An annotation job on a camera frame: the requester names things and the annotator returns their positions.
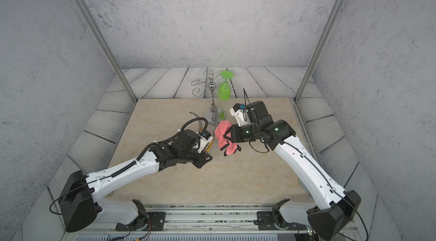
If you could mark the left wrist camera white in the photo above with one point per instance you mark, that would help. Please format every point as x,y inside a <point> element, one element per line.
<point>204,137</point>

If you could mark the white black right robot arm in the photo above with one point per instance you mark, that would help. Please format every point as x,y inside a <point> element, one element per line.
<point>332,208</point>

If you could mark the right aluminium frame post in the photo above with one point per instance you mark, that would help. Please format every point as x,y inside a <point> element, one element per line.
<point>326,32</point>

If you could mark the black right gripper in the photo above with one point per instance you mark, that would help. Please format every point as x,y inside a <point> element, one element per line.
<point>235,138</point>

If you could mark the left aluminium frame post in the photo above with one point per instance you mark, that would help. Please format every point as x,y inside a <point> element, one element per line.
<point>101,41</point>

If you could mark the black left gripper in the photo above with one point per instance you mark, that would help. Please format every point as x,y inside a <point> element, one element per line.
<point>204,156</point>

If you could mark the chrome glass holder stand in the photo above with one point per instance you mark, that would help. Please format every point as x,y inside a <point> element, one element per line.
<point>211,83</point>

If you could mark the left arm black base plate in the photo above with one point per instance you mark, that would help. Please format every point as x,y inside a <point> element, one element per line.
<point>153,221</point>

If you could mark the green plastic goblet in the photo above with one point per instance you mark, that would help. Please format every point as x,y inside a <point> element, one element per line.
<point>225,87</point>

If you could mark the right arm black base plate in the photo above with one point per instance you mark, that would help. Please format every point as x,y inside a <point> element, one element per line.
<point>272,220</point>

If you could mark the aluminium mounting rail base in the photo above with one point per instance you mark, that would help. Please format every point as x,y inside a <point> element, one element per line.
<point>228,222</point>

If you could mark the pink fluffy rag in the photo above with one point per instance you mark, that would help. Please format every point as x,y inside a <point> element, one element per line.
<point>222,134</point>

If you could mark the aluminium frame post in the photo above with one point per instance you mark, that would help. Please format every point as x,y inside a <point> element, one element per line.
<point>326,32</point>
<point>101,41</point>

